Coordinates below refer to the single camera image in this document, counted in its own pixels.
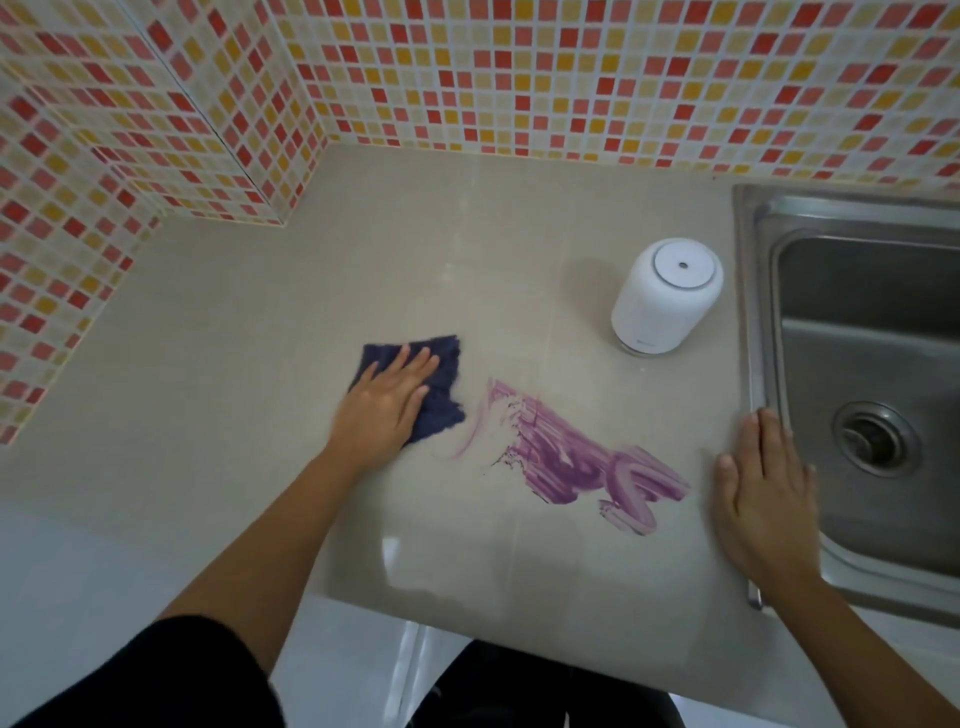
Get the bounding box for white cylindrical humidifier body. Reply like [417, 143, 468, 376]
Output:
[611, 238, 725, 354]

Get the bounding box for person's left hand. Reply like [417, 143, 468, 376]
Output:
[326, 344, 442, 479]

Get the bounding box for person's right forearm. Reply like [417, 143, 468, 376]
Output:
[772, 566, 960, 728]

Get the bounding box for person's left forearm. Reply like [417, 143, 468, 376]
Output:
[161, 449, 361, 676]

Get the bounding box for person's right hand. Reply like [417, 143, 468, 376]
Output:
[710, 408, 824, 595]

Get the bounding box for black shirt sleeve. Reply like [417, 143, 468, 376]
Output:
[11, 614, 286, 728]

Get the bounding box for round steel drain strainer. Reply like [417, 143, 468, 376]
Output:
[832, 401, 924, 479]

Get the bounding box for stainless steel double sink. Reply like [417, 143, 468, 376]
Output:
[733, 183, 960, 628]

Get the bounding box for purple smear stain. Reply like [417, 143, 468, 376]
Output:
[449, 378, 691, 538]

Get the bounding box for dark blue cloth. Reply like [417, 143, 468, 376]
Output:
[348, 335, 466, 449]

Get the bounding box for black trousers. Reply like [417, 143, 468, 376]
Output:
[408, 638, 676, 728]

